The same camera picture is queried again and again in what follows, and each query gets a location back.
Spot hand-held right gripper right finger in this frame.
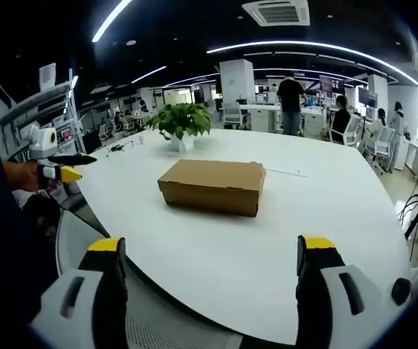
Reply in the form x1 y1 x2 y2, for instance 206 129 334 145
294 234 381 349

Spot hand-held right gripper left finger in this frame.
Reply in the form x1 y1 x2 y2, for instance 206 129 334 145
30 236 129 349

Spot brown cardboard shoe box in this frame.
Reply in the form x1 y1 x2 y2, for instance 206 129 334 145
157 159 268 219

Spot person's left hand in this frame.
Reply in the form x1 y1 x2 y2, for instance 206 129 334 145
4 161 49 193

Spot metal shelf rack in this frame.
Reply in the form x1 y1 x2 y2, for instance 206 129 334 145
0 63 87 161

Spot white mesh office chair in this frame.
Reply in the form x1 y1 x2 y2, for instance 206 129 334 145
55 209 246 349

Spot black round knob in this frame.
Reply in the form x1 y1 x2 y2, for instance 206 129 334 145
391 277 412 307

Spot person's dark clothing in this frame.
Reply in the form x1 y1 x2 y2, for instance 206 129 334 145
0 83 61 342

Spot green potted plant white pot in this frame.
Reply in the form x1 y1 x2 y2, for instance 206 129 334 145
145 102 214 153

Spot white office desk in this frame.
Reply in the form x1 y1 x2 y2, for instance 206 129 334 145
241 103 328 136

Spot ceiling air conditioner vent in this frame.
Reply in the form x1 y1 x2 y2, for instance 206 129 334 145
241 0 311 28

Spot black cables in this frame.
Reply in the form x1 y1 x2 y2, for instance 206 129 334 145
396 193 418 260

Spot wall monitor screen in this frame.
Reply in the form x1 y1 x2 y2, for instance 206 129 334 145
318 74 346 94
358 87 379 107

